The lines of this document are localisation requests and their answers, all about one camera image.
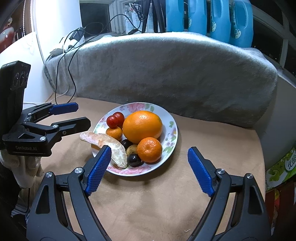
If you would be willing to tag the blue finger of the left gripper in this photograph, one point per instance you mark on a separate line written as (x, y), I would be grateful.
(63, 108)

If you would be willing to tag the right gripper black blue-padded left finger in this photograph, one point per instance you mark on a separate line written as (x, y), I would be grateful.
(49, 219)

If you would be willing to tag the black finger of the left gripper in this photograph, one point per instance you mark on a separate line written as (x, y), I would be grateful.
(72, 126)

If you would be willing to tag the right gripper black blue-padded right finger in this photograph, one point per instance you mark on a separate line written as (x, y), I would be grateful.
(248, 219)

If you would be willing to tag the small cherry tomato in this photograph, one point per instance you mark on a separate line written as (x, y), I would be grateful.
(112, 121)

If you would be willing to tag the small mandarin with stem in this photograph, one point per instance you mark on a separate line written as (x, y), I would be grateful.
(115, 133)

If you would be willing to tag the larger red tomato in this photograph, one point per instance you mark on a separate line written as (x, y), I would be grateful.
(120, 117)

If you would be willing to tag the peeled pomelo segment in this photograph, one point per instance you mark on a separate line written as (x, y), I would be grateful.
(118, 154)

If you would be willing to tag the yellow-green small fruit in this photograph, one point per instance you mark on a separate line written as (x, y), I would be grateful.
(131, 150)

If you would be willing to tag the large orange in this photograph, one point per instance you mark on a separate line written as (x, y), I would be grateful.
(142, 124)

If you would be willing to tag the dark grape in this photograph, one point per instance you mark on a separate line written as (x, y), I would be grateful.
(126, 143)
(134, 160)

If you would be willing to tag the mandarin orange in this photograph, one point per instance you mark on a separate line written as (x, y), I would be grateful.
(149, 150)

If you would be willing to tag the white floral plate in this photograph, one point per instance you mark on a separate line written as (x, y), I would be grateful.
(168, 138)

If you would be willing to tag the white gloved hand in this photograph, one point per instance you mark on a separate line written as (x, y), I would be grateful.
(24, 168)

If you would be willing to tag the green printed carton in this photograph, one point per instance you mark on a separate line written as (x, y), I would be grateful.
(281, 171)

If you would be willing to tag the black power adapter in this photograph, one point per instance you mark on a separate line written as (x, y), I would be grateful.
(77, 34)

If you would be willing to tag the red white vase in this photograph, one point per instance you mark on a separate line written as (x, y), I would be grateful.
(7, 35)

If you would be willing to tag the dark monitor screen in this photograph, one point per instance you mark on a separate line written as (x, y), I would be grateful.
(95, 18)

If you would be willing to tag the blue detergent bottle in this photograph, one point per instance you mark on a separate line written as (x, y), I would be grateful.
(220, 25)
(197, 16)
(241, 34)
(174, 15)

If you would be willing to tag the black camera box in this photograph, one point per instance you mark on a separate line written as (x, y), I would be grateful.
(14, 78)

